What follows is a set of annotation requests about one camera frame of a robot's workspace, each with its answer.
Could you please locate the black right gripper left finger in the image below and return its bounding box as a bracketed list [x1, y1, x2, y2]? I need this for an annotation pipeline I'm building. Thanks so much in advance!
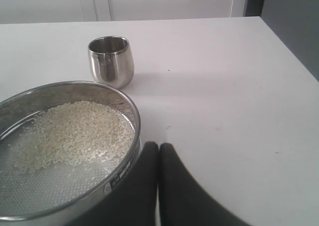
[69, 142, 159, 226]

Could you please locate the yellow white grain pile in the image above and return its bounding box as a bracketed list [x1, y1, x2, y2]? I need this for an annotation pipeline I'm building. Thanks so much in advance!
[13, 101, 135, 173]

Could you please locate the small stainless steel cup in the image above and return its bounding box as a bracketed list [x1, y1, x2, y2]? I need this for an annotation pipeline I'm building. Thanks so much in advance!
[88, 36, 135, 89]

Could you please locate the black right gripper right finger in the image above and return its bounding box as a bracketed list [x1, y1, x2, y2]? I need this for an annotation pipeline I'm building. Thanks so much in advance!
[159, 143, 248, 226]

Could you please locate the round steel mesh sieve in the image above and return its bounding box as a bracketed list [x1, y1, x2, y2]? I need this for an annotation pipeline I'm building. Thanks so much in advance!
[0, 81, 141, 226]

